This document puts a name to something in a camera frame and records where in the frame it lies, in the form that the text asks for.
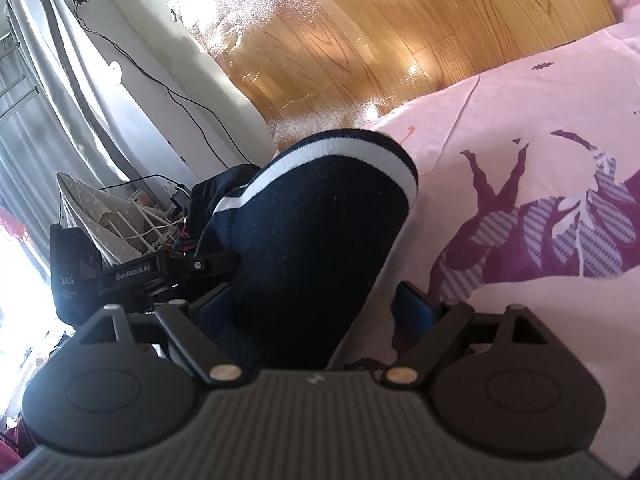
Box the dark navy striped garment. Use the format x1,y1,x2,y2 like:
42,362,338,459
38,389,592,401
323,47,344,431
196,129,419,370

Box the dark navy clothes pile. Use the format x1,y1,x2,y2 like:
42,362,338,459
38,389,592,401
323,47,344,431
174,164,259,255

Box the grey curtain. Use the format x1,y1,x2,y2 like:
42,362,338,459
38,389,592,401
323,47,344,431
1,0,138,249

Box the pink printed bed sheet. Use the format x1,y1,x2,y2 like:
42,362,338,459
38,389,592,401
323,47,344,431
334,0,639,474

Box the black wall cable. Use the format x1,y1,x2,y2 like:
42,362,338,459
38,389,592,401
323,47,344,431
64,0,262,196

